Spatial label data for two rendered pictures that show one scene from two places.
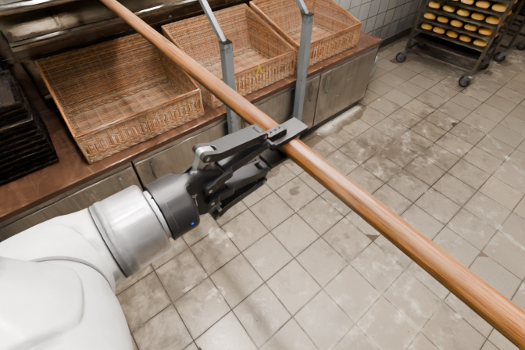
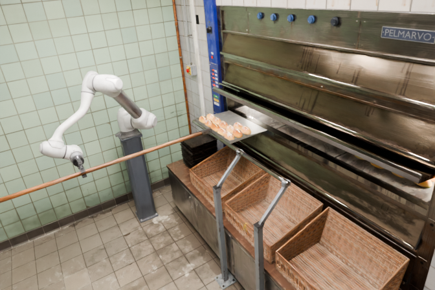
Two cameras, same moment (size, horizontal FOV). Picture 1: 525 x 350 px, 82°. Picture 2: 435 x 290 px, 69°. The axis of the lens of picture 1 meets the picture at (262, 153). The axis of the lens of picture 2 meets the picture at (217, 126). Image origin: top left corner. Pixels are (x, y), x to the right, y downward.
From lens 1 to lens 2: 2.43 m
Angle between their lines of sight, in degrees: 79
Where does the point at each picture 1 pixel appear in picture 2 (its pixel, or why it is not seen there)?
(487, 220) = not seen: outside the picture
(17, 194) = (180, 170)
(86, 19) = (247, 142)
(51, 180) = (184, 175)
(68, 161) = not seen: hidden behind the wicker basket
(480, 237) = not seen: outside the picture
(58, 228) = (74, 149)
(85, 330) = (50, 147)
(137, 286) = (168, 237)
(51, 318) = (52, 144)
